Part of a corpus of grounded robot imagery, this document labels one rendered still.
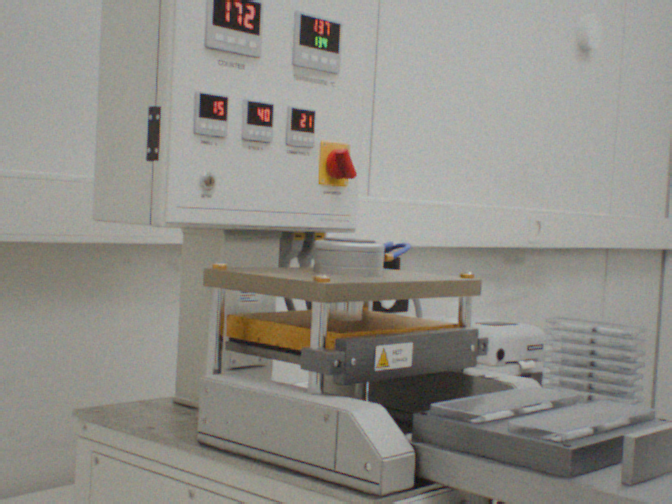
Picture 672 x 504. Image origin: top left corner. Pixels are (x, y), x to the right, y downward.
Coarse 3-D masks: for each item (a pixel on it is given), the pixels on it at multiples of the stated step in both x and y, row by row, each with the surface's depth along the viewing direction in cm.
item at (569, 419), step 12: (576, 408) 97; (588, 408) 98; (600, 408) 98; (612, 408) 98; (624, 408) 99; (636, 408) 99; (648, 408) 99; (516, 420) 90; (528, 420) 90; (540, 420) 90; (552, 420) 91; (564, 420) 91; (576, 420) 91; (588, 420) 92; (600, 420) 92; (612, 420) 92
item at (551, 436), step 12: (624, 420) 94; (636, 420) 96; (648, 420) 98; (516, 432) 88; (528, 432) 87; (540, 432) 87; (552, 432) 86; (564, 432) 86; (576, 432) 87; (588, 432) 89; (600, 432) 90
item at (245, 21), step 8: (224, 0) 113; (232, 0) 114; (224, 8) 113; (232, 8) 114; (240, 8) 115; (248, 8) 116; (224, 16) 113; (232, 16) 114; (240, 16) 115; (248, 16) 116; (224, 24) 113; (232, 24) 114; (240, 24) 115; (248, 24) 116
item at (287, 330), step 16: (336, 304) 112; (352, 304) 112; (240, 320) 110; (256, 320) 109; (272, 320) 108; (288, 320) 109; (304, 320) 110; (336, 320) 112; (352, 320) 112; (368, 320) 113; (384, 320) 114; (400, 320) 115; (416, 320) 116; (432, 320) 117; (240, 336) 110; (256, 336) 108; (272, 336) 107; (288, 336) 105; (304, 336) 104; (336, 336) 101; (352, 336) 102; (240, 352) 110; (256, 352) 108; (272, 352) 107; (288, 352) 106
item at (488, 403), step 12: (480, 396) 101; (492, 396) 101; (504, 396) 101; (516, 396) 102; (528, 396) 102; (540, 396) 103; (552, 396) 103; (564, 396) 103; (456, 408) 94; (468, 408) 94; (480, 408) 94; (492, 408) 95; (504, 408) 95
